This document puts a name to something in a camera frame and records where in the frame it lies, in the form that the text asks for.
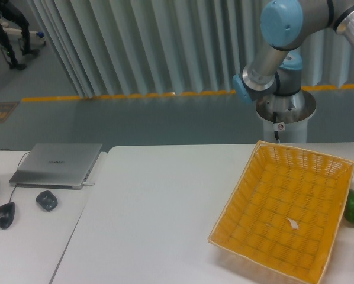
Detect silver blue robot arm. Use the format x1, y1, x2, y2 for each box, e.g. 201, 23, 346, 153
233, 1, 354, 143

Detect yellow woven basket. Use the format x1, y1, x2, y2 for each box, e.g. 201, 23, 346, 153
208, 141, 354, 283

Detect silver closed laptop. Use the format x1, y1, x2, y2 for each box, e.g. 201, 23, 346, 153
9, 143, 102, 189

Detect black earbud case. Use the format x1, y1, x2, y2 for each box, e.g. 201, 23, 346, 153
36, 190, 58, 212

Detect white paper scrap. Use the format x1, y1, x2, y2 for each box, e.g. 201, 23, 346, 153
287, 218, 299, 230

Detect white rolling stand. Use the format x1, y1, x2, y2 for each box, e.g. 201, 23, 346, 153
3, 27, 46, 46

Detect black computer mouse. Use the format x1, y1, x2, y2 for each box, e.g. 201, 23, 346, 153
0, 202, 16, 230

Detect person legs in background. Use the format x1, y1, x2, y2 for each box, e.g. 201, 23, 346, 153
0, 1, 40, 70

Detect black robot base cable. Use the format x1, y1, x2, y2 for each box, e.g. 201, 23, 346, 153
272, 111, 281, 144

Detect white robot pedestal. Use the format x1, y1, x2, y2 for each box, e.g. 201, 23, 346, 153
256, 91, 316, 143

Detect black laptop cable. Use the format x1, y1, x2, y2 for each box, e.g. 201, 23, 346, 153
0, 149, 32, 172

